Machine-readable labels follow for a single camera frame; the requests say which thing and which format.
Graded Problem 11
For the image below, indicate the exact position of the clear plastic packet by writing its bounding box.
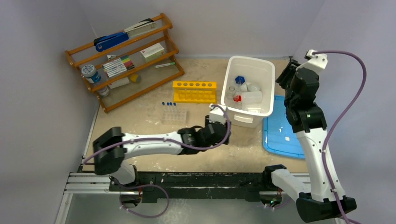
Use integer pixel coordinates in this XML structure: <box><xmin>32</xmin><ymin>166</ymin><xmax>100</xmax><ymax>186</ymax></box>
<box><xmin>246</xmin><ymin>107</ymin><xmax>262</xmax><ymax>113</ymax></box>

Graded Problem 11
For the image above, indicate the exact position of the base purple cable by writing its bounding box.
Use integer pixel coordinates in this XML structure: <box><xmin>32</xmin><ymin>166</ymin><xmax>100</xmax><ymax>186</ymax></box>
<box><xmin>119</xmin><ymin>184</ymin><xmax>170</xmax><ymax>219</ymax></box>

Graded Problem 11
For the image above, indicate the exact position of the white flat box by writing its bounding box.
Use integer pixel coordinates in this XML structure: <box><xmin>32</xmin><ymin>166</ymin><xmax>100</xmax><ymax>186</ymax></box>
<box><xmin>108</xmin><ymin>77</ymin><xmax>130</xmax><ymax>89</ymax></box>

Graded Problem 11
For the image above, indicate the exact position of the wooden shelf rack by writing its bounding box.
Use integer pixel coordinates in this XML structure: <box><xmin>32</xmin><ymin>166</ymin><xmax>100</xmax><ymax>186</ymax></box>
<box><xmin>65</xmin><ymin>13</ymin><xmax>185</xmax><ymax>113</ymax></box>

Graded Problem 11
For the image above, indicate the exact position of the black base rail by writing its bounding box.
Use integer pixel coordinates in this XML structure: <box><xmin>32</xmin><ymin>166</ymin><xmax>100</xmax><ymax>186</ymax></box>
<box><xmin>109</xmin><ymin>171</ymin><xmax>288</xmax><ymax>206</ymax></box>

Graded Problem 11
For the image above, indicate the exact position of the white green box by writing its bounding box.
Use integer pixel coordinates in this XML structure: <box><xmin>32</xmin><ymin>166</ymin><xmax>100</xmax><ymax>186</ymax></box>
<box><xmin>140</xmin><ymin>43</ymin><xmax>165</xmax><ymax>62</ymax></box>

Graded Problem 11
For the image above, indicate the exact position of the red nozzle wash bottle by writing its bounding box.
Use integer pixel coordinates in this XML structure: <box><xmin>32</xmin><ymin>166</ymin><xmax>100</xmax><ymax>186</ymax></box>
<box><xmin>233</xmin><ymin>91</ymin><xmax>263</xmax><ymax>104</ymax></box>

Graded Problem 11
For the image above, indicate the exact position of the yellow sponge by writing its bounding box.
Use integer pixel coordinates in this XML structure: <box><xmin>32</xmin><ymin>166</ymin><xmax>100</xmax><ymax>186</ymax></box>
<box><xmin>129</xmin><ymin>74</ymin><xmax>141</xmax><ymax>83</ymax></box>

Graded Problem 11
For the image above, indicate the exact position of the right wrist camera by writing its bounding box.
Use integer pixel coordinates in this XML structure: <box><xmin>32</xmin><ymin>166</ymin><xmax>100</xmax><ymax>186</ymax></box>
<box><xmin>302</xmin><ymin>49</ymin><xmax>328</xmax><ymax>75</ymax></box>

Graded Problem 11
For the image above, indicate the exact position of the glass conical flask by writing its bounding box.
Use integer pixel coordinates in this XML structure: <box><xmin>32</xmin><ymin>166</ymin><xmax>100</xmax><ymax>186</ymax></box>
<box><xmin>233</xmin><ymin>101</ymin><xmax>244</xmax><ymax>110</ymax></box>

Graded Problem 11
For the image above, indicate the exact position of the small clear jar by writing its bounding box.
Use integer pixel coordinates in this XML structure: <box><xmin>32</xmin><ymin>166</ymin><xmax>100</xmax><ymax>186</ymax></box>
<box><xmin>97</xmin><ymin>86</ymin><xmax>110</xmax><ymax>97</ymax></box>

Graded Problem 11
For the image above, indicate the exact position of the blue plastic lid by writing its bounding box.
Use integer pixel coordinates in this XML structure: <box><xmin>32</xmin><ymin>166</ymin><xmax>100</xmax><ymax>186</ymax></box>
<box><xmin>263</xmin><ymin>95</ymin><xmax>305</xmax><ymax>159</ymax></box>

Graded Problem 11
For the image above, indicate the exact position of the yellow test tube rack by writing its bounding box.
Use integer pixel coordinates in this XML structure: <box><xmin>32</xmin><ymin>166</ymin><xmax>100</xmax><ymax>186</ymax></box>
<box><xmin>172</xmin><ymin>81</ymin><xmax>217</xmax><ymax>104</ymax></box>

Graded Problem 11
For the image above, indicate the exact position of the blue base glass cylinder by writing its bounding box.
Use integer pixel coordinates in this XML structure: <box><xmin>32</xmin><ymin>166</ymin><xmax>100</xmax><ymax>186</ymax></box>
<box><xmin>235</xmin><ymin>76</ymin><xmax>245</xmax><ymax>92</ymax></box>

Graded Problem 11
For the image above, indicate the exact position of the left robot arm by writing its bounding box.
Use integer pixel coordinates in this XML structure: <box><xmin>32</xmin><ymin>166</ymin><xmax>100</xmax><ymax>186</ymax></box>
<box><xmin>84</xmin><ymin>115</ymin><xmax>231</xmax><ymax>191</ymax></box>

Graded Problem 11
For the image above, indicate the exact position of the green white marker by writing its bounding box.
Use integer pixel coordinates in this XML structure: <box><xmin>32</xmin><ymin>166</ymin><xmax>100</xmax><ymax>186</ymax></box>
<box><xmin>155</xmin><ymin>62</ymin><xmax>176</xmax><ymax>68</ymax></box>

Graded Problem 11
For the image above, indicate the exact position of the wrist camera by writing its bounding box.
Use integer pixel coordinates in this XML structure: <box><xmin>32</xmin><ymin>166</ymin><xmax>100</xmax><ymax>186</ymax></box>
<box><xmin>302</xmin><ymin>49</ymin><xmax>328</xmax><ymax>75</ymax></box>
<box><xmin>209</xmin><ymin>104</ymin><xmax>227</xmax><ymax>125</ymax></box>

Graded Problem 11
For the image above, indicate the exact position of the blue grey stapler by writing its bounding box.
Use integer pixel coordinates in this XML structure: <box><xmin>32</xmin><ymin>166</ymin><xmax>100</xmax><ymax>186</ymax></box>
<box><xmin>93</xmin><ymin>18</ymin><xmax>157</xmax><ymax>52</ymax></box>

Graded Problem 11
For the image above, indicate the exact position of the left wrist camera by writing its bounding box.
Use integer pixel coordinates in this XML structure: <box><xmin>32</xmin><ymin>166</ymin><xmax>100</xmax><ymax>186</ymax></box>
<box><xmin>209</xmin><ymin>104</ymin><xmax>227</xmax><ymax>125</ymax></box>

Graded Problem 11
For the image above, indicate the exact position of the blue lid jar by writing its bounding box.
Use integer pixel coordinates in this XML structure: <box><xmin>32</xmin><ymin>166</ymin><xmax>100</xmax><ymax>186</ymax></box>
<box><xmin>81</xmin><ymin>64</ymin><xmax>101</xmax><ymax>84</ymax></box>

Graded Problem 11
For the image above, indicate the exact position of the clear tube rack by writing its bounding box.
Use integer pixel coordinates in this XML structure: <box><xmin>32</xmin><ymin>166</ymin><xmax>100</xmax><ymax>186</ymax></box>
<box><xmin>161</xmin><ymin>106</ymin><xmax>188</xmax><ymax>125</ymax></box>

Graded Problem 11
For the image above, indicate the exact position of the small glass beaker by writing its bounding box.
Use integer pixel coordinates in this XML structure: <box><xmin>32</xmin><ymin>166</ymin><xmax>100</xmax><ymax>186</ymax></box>
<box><xmin>226</xmin><ymin>86</ymin><xmax>237</xmax><ymax>100</ymax></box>

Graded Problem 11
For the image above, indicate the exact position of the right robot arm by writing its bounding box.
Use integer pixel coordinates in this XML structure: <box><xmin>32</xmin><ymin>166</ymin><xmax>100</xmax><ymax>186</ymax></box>
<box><xmin>262</xmin><ymin>60</ymin><xmax>357</xmax><ymax>223</ymax></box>

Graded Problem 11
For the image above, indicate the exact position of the coloured marker pack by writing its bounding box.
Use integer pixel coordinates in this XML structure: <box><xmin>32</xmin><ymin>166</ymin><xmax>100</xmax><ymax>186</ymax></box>
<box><xmin>102</xmin><ymin>55</ymin><xmax>135</xmax><ymax>78</ymax></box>

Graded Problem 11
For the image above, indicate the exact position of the small white clip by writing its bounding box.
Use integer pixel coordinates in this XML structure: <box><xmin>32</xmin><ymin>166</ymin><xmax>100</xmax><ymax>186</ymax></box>
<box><xmin>107</xmin><ymin>55</ymin><xmax>117</xmax><ymax>60</ymax></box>

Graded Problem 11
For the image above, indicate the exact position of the white ceramic dish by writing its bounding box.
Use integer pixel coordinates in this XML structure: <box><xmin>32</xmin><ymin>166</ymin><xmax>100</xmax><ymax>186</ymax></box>
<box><xmin>247</xmin><ymin>83</ymin><xmax>261</xmax><ymax>92</ymax></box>

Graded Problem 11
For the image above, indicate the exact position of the white plastic bin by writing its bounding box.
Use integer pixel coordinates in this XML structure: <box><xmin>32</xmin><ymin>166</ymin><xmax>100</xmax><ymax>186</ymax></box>
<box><xmin>221</xmin><ymin>56</ymin><xmax>275</xmax><ymax>128</ymax></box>

